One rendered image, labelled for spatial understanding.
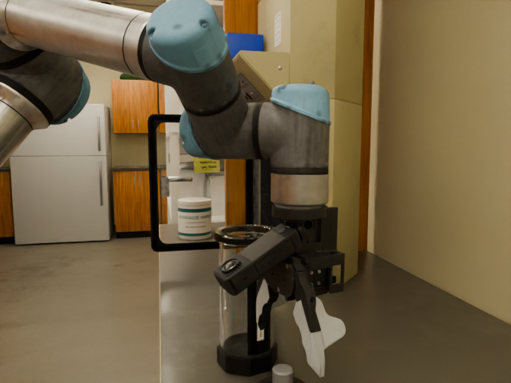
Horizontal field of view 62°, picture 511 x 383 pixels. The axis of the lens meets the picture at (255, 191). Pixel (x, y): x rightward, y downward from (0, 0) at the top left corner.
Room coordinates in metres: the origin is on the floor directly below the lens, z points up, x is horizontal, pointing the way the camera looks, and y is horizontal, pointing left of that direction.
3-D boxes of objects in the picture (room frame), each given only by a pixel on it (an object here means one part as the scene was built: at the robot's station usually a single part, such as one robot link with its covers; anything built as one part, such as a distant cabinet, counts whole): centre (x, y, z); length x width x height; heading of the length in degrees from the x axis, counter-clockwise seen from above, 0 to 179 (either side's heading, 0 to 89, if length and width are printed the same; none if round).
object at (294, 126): (0.56, -0.05, 1.33); 0.09 x 0.08 x 0.11; 74
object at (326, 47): (1.17, -0.16, 1.33); 0.32 x 0.25 x 0.77; 13
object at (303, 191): (0.56, -0.06, 1.25); 0.08 x 0.08 x 0.05
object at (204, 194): (1.25, 0.16, 1.19); 0.30 x 0.01 x 0.40; 103
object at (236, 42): (1.23, 0.04, 1.56); 0.10 x 0.10 x 0.09; 13
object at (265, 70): (1.13, 0.01, 1.46); 0.32 x 0.12 x 0.10; 13
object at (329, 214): (0.56, -0.06, 1.17); 0.09 x 0.08 x 0.12; 118
